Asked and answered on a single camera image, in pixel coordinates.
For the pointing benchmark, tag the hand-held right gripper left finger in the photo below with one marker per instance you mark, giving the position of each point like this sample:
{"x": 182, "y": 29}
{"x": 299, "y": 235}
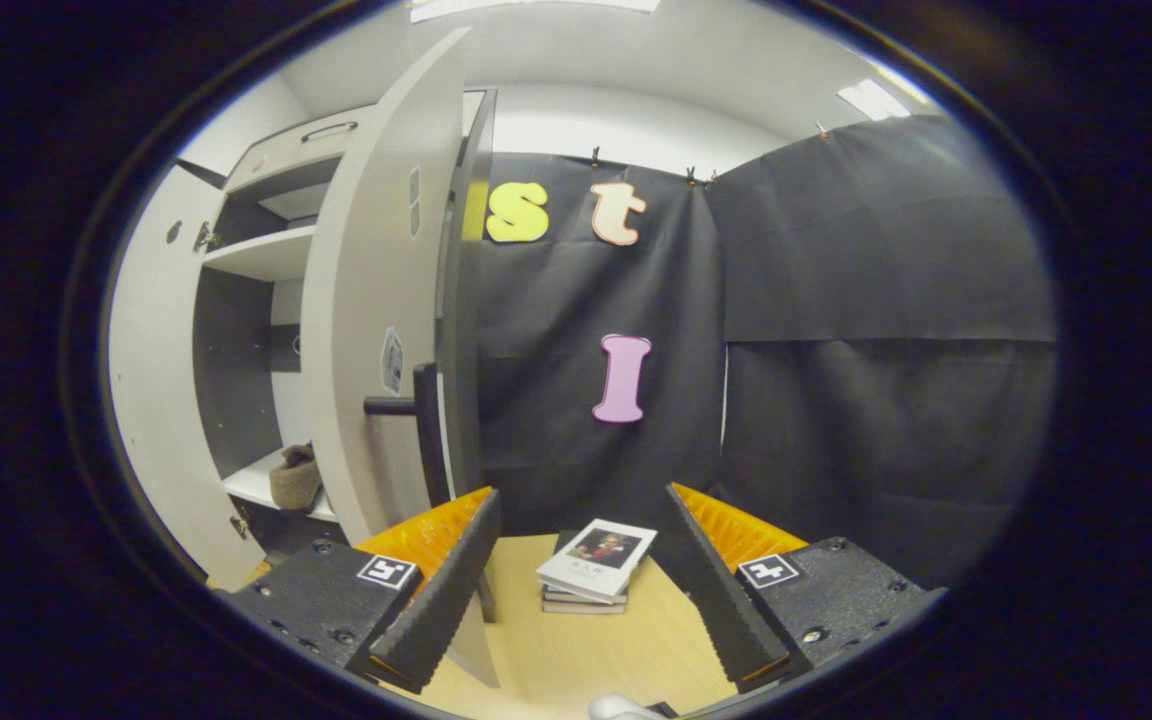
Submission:
{"x": 451, "y": 590}

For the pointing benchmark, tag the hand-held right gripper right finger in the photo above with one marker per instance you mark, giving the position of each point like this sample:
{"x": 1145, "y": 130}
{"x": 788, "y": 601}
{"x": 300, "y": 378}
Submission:
{"x": 721, "y": 590}

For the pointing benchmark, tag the brown fuzzy shoe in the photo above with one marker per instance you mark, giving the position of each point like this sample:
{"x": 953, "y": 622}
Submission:
{"x": 294, "y": 485}

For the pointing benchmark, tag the grey shoe cabinet door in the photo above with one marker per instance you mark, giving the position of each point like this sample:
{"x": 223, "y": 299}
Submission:
{"x": 366, "y": 250}
{"x": 151, "y": 380}

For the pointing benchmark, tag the grey shoe cabinet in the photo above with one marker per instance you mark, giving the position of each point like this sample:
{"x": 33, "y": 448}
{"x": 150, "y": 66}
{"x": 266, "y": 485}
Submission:
{"x": 256, "y": 255}

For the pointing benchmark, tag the white portrait cover book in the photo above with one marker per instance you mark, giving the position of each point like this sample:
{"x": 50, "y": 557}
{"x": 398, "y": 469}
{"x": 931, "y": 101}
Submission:
{"x": 576, "y": 575}

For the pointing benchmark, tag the grey paperback book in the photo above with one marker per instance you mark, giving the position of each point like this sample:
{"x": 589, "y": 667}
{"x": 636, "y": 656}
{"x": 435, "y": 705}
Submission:
{"x": 586, "y": 598}
{"x": 581, "y": 609}

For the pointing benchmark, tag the black backdrop cloth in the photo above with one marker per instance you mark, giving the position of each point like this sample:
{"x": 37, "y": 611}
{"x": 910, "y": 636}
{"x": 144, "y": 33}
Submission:
{"x": 836, "y": 400}

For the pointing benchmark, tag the small ceiling light panel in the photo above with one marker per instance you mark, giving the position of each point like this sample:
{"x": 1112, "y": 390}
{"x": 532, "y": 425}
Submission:
{"x": 871, "y": 100}

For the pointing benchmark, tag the large ceiling light panel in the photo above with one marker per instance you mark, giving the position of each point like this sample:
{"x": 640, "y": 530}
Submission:
{"x": 536, "y": 5}

